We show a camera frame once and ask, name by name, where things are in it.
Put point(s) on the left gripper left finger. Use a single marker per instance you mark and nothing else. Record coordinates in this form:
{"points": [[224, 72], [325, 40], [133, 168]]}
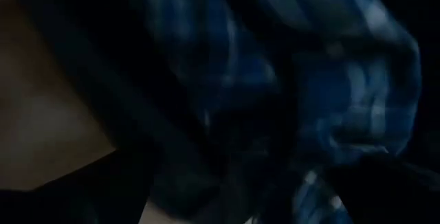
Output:
{"points": [[96, 189]]}

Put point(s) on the blue plaid shirt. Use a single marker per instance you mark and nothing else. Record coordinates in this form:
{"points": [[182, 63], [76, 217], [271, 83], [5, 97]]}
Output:
{"points": [[361, 97]]}

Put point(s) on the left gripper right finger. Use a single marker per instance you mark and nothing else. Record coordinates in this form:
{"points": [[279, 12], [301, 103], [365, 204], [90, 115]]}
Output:
{"points": [[385, 189]]}

